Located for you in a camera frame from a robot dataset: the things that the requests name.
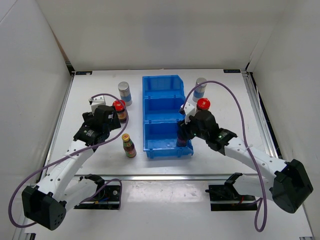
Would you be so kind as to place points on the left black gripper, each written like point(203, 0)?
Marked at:
point(114, 123)

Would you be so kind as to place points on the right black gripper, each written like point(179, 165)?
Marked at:
point(183, 128)

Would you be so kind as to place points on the red-cap sauce jar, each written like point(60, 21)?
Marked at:
point(120, 107)
point(203, 104)

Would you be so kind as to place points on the yellow-cap sauce bottle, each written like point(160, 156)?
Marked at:
point(128, 146)
point(181, 138)

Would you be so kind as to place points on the silver-cap blue-label shaker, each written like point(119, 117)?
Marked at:
point(125, 93)
point(199, 92)

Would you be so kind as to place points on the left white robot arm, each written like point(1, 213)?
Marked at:
point(48, 202)

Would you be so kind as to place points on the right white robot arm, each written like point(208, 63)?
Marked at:
point(286, 183)

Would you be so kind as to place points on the blue three-compartment plastic bin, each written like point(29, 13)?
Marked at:
point(162, 97)

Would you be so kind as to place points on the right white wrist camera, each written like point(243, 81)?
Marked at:
point(188, 110)

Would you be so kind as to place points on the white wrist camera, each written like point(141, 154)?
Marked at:
point(188, 110)
point(95, 102)

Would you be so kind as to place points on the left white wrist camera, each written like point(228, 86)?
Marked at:
point(95, 102)

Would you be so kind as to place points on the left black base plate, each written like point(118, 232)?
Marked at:
point(109, 198)

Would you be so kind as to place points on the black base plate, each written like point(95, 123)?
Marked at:
point(109, 198)
point(222, 200)

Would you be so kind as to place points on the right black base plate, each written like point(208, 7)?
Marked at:
point(222, 200)

